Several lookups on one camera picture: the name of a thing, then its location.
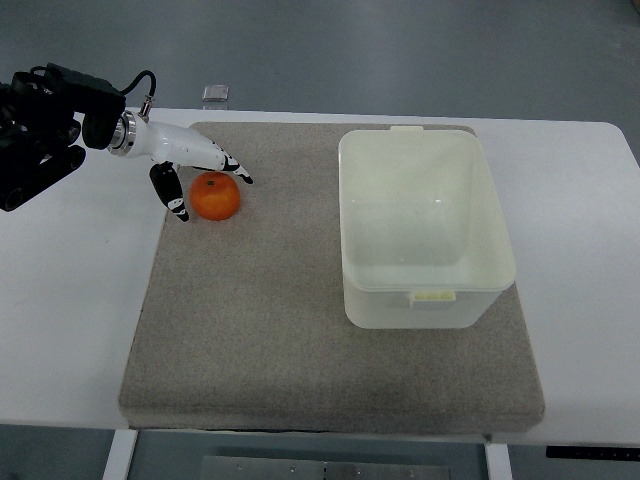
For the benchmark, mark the black table control panel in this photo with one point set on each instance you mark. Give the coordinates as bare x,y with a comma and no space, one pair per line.
593,453

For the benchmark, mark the white table leg right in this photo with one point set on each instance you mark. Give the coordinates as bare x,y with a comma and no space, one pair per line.
497,460

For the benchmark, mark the translucent white plastic box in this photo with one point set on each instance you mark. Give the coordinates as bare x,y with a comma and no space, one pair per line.
424,244

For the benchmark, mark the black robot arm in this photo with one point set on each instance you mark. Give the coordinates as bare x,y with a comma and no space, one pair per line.
49,116

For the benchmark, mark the beige felt mat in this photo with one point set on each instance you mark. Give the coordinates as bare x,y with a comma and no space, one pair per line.
243,325

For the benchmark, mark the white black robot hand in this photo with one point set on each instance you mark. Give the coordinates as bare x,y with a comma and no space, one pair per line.
168,146

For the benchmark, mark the white table leg left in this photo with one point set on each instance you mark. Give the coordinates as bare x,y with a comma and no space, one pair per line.
120,455

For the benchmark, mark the orange fruit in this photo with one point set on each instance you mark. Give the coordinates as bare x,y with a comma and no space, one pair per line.
215,196

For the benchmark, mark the white table leg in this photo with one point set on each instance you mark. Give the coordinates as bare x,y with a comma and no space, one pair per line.
497,460
120,455

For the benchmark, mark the small silver floor plate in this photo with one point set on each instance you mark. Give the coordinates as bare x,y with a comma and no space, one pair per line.
215,93

